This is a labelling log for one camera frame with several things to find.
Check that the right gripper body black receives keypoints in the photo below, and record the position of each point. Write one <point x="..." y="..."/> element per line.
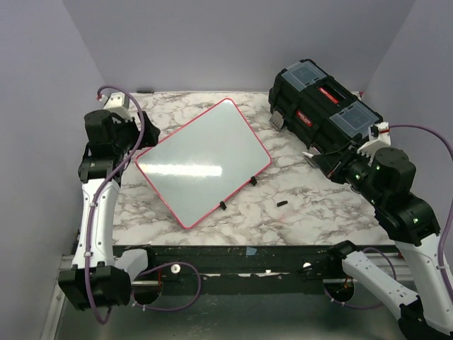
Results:
<point x="354" y="168"/>

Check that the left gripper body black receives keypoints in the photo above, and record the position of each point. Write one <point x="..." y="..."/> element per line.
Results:
<point x="129" y="134"/>

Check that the pink-framed whiteboard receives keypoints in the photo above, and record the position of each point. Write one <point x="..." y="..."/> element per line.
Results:
<point x="197" y="168"/>

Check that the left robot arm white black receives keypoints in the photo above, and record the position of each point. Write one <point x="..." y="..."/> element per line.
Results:
<point x="97" y="278"/>

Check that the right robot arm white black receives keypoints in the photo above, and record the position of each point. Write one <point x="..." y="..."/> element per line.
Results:
<point x="385" y="182"/>

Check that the blue tape piece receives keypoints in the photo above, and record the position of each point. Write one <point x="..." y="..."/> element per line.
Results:
<point x="251" y="251"/>

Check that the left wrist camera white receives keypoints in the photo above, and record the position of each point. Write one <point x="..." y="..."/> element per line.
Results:
<point x="117" y="100"/>

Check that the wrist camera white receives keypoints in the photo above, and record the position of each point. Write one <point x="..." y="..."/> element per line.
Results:
<point x="117" y="100"/>
<point x="379" y="137"/>

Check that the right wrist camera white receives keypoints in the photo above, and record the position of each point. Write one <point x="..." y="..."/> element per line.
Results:
<point x="379" y="137"/>

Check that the black toolbox with red handle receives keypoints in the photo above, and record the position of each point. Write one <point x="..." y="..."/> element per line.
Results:
<point x="320" y="111"/>

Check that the black mounting base rail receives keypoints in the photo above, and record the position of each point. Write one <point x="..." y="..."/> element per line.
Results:
<point x="226" y="270"/>

